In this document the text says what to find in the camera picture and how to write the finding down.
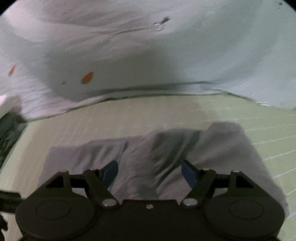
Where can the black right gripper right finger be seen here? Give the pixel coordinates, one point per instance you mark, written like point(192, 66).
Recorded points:
point(203, 183)

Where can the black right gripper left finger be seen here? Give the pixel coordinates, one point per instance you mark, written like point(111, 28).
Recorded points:
point(89, 189)

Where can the grey knit garment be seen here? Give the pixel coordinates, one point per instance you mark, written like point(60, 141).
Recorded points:
point(150, 165)

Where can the green grid cutting mat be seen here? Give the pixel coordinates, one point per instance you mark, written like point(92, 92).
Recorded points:
point(271, 130)

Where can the white carrot print storage bag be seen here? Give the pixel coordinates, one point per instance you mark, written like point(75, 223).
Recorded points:
point(61, 55)

